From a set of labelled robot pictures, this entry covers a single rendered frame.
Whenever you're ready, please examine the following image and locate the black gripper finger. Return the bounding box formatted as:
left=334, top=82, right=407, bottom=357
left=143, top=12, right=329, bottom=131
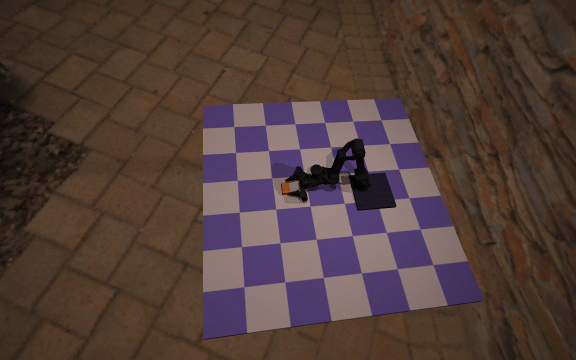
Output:
left=285, top=170, right=299, bottom=182
left=287, top=190, right=301, bottom=198

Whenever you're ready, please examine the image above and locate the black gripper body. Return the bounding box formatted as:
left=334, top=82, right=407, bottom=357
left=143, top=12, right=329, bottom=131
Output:
left=295, top=166, right=316, bottom=202

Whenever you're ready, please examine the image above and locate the orange block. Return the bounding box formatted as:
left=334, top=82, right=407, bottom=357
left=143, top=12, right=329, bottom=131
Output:
left=281, top=182, right=290, bottom=195

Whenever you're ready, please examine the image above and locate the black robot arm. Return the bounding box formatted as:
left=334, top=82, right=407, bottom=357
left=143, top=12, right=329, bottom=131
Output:
left=298, top=138, right=371, bottom=192

